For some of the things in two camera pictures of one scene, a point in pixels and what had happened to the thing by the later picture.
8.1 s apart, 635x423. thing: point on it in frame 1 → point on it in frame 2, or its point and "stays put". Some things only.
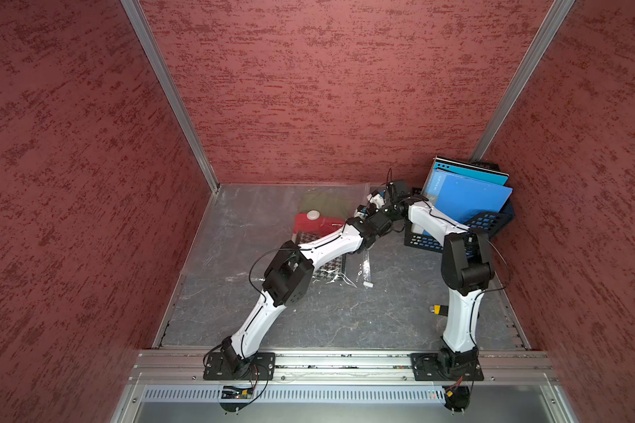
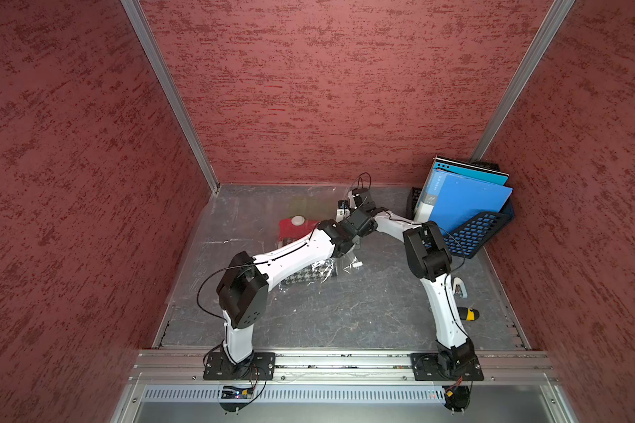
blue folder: x=461 y=197 stays put
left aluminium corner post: x=139 y=22 stays put
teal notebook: x=470 y=170 stays put
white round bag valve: x=312 y=214 → x=297 y=220
